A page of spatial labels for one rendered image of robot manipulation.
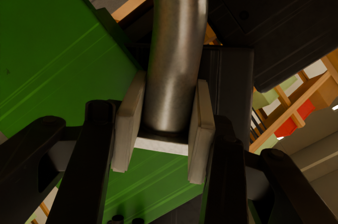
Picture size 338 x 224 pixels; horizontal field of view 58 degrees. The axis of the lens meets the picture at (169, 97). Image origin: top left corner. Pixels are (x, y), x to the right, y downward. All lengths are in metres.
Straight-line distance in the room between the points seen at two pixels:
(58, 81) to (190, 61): 0.10
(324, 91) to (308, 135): 5.51
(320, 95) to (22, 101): 4.08
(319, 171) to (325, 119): 2.24
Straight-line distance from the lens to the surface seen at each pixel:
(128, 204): 0.26
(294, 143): 9.77
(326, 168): 7.86
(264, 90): 0.27
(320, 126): 9.72
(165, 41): 0.16
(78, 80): 0.22
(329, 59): 1.00
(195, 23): 0.16
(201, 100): 0.16
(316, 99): 4.27
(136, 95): 0.15
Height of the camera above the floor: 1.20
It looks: level
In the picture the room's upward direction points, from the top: 146 degrees clockwise
